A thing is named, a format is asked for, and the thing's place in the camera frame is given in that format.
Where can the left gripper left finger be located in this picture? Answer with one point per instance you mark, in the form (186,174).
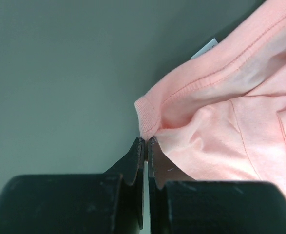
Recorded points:
(106,203)

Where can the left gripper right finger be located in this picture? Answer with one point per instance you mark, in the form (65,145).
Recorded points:
(182,205)

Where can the salmon pink t shirt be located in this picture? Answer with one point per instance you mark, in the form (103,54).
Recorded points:
(222,115)

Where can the white care label on shirt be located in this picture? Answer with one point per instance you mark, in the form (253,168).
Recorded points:
(212,43)

